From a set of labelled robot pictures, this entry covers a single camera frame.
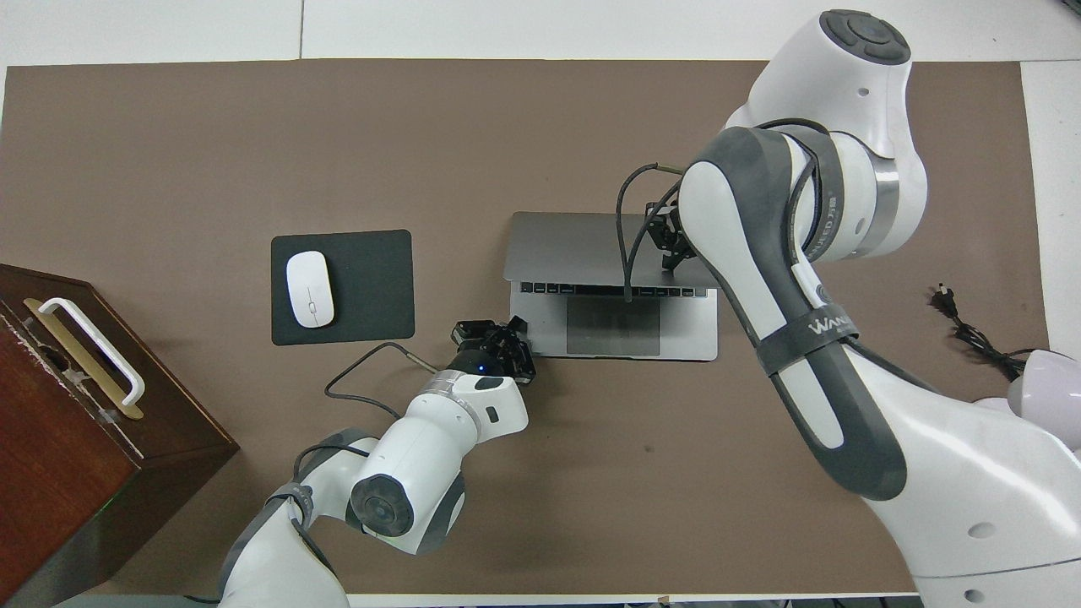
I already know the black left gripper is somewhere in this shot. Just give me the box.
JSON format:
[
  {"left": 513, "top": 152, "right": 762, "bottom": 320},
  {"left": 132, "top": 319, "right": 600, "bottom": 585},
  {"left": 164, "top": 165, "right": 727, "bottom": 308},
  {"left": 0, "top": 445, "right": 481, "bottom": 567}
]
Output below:
[{"left": 445, "top": 315, "right": 537, "bottom": 386}]

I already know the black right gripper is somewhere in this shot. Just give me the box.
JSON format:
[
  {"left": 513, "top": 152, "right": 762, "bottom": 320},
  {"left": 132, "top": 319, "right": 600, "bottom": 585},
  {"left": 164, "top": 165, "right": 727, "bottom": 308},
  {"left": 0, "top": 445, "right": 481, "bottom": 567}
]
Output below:
[{"left": 646, "top": 201, "right": 698, "bottom": 271}]

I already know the grey aluminium laptop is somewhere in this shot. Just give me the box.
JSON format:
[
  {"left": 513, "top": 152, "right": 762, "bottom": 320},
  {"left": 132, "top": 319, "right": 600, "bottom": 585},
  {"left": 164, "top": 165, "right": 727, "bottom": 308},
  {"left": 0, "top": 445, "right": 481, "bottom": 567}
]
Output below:
[{"left": 503, "top": 211, "right": 720, "bottom": 362}]

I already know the black mouse pad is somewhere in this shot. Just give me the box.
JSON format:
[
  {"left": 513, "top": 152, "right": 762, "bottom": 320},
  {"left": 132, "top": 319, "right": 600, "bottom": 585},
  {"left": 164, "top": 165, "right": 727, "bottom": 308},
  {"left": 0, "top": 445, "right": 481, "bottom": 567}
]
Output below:
[{"left": 270, "top": 229, "right": 416, "bottom": 346}]

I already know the white computer mouse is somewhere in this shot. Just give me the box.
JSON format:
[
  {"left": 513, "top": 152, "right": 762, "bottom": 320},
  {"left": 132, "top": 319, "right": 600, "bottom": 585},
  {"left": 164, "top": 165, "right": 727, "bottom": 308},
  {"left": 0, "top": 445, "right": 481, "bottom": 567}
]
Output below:
[{"left": 285, "top": 251, "right": 335, "bottom": 328}]

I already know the brown table mat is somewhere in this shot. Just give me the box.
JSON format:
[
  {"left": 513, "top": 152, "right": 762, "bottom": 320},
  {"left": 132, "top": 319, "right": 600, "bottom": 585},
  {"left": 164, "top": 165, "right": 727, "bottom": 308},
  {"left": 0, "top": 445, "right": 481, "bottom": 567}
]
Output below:
[{"left": 0, "top": 59, "right": 1075, "bottom": 596}]

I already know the white desk lamp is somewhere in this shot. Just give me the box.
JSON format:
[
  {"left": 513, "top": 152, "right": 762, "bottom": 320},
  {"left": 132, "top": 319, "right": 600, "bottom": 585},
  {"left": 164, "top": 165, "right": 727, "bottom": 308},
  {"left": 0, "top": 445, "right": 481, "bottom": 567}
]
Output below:
[{"left": 971, "top": 349, "right": 1081, "bottom": 448}]

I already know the dark brown wooden box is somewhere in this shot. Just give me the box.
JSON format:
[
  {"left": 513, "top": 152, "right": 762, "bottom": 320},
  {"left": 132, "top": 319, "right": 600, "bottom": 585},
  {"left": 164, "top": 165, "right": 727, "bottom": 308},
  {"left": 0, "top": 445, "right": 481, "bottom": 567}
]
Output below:
[{"left": 0, "top": 263, "right": 240, "bottom": 607}]

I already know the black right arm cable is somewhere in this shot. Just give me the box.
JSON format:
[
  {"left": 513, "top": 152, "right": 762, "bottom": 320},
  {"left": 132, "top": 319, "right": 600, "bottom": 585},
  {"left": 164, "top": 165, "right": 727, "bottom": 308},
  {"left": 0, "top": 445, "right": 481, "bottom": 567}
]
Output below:
[{"left": 615, "top": 162, "right": 687, "bottom": 303}]

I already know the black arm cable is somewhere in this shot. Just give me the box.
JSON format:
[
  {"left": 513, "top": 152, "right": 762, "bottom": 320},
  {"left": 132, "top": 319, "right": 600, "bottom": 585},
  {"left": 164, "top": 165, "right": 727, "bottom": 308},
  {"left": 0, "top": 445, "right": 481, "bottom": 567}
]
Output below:
[
  {"left": 325, "top": 341, "right": 440, "bottom": 421},
  {"left": 615, "top": 162, "right": 687, "bottom": 303}
]

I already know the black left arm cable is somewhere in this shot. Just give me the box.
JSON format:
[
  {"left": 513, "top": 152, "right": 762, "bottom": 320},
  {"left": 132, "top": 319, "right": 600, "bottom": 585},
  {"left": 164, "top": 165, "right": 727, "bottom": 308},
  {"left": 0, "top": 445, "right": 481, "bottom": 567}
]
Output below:
[{"left": 325, "top": 341, "right": 440, "bottom": 421}]

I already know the black lamp power cable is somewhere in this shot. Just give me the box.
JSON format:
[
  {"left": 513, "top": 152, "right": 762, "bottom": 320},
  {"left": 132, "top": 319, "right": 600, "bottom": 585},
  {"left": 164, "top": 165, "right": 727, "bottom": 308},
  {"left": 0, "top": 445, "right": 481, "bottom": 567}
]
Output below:
[{"left": 932, "top": 285, "right": 1027, "bottom": 379}]

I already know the white box handle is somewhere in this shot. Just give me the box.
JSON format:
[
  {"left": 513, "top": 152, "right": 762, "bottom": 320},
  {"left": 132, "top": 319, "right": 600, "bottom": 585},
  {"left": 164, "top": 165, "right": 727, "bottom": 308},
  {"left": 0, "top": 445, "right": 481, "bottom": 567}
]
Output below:
[{"left": 38, "top": 297, "right": 146, "bottom": 407}]

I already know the brass handle plate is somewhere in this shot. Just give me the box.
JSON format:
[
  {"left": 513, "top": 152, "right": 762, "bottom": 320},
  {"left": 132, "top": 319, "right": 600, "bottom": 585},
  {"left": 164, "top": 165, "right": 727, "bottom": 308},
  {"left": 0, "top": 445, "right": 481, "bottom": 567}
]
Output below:
[{"left": 24, "top": 297, "right": 144, "bottom": 421}]

